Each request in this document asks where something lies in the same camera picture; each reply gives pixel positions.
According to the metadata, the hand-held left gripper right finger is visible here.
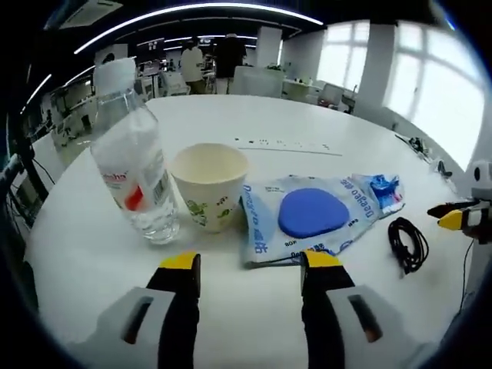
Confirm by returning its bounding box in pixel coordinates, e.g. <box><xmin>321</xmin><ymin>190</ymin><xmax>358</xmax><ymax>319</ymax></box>
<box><xmin>301</xmin><ymin>248</ymin><xmax>443</xmax><ymax>369</ymax></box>

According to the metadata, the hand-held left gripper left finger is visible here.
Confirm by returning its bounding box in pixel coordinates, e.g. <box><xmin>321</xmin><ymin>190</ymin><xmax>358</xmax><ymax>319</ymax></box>
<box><xmin>67</xmin><ymin>251</ymin><xmax>201</xmax><ymax>369</ymax></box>

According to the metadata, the blue round pad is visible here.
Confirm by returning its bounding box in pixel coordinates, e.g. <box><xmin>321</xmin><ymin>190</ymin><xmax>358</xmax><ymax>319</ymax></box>
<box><xmin>277</xmin><ymin>187</ymin><xmax>350</xmax><ymax>240</ymax></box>

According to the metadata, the large clear printed plastic bag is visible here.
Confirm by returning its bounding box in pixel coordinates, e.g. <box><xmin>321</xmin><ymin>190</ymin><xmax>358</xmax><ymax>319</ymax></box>
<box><xmin>240</xmin><ymin>173</ymin><xmax>380</xmax><ymax>270</ymax></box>

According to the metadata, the paper cup with green print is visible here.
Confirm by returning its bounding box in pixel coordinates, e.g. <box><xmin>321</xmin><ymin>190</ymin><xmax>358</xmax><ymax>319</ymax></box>
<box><xmin>170</xmin><ymin>142</ymin><xmax>250</xmax><ymax>234</ymax></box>

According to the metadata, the clear plastic water bottle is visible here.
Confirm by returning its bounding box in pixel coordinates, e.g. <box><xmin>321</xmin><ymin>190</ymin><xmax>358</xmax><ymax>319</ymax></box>
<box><xmin>90</xmin><ymin>57</ymin><xmax>181</xmax><ymax>246</ymax></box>

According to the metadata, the bright window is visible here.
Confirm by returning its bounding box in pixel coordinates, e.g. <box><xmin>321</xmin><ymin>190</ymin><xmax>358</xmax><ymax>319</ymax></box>
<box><xmin>384</xmin><ymin>22</ymin><xmax>486</xmax><ymax>162</ymax></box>
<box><xmin>319</xmin><ymin>21</ymin><xmax>371</xmax><ymax>84</ymax></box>

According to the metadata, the white table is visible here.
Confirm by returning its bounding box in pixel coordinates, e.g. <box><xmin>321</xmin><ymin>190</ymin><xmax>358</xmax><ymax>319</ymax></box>
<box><xmin>25</xmin><ymin>95</ymin><xmax>481</xmax><ymax>347</ymax></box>

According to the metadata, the white cabinet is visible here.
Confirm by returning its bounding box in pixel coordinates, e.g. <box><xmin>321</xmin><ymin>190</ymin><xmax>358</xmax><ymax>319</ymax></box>
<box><xmin>232</xmin><ymin>65</ymin><xmax>285</xmax><ymax>99</ymax></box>

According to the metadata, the long curved ceiling light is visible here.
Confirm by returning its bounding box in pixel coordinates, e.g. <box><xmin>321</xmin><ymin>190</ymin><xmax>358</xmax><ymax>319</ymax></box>
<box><xmin>72</xmin><ymin>3</ymin><xmax>324</xmax><ymax>55</ymax></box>

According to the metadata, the thin black cable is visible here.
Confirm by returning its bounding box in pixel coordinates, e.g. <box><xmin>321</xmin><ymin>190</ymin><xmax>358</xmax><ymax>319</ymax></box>
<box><xmin>458</xmin><ymin>237</ymin><xmax>474</xmax><ymax>313</ymax></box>

